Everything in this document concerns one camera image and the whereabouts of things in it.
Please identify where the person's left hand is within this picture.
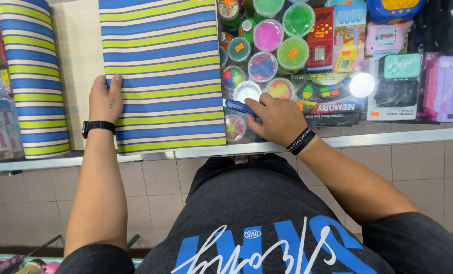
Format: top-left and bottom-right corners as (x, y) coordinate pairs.
(89, 74), (124, 124)

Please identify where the person's right hand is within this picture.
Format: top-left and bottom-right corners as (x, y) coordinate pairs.
(244, 92), (309, 149)

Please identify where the striped wrapping paper sheet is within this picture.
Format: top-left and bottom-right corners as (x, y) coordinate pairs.
(98, 0), (227, 155)

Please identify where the blue utility cutter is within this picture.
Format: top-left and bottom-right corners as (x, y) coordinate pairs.
(224, 98), (260, 118)

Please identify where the black wrist watch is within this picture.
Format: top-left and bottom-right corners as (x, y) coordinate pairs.
(82, 120), (116, 139)

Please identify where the striped wrapping paper roll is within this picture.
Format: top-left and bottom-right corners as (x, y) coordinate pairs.
(0, 0), (71, 160)

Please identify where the group of colourful slime tubs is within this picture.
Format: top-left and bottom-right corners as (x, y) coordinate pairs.
(217, 0), (317, 144)

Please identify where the dark grey printed t-shirt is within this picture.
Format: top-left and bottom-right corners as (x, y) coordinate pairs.
(55, 154), (453, 274)

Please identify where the shelf of pink goods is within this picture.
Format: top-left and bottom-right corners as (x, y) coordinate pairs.
(0, 234), (143, 274)

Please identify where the red handheld game box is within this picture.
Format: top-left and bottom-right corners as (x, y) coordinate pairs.
(306, 6), (335, 72)

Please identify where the black memory game box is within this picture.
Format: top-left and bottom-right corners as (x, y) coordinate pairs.
(290, 72), (369, 127)

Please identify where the yellow handheld game box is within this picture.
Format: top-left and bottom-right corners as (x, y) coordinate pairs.
(333, 3), (367, 74)

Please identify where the pink handheld car game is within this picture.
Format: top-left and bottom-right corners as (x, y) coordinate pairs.
(365, 20), (414, 58)

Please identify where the white box with teal console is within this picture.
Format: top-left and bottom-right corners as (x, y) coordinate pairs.
(366, 53), (423, 122)

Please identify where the blue yellow pop game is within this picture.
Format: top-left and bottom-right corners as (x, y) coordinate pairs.
(366, 0), (426, 25)

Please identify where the black printed bag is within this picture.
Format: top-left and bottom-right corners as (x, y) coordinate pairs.
(408, 0), (453, 56)

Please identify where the purple pop game console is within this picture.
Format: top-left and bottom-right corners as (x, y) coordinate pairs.
(422, 53), (453, 123)

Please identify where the black white woven bracelet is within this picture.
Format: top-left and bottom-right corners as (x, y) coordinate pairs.
(286, 127), (312, 151)

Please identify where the plain black bracelet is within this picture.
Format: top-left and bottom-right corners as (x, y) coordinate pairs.
(290, 131), (317, 156)

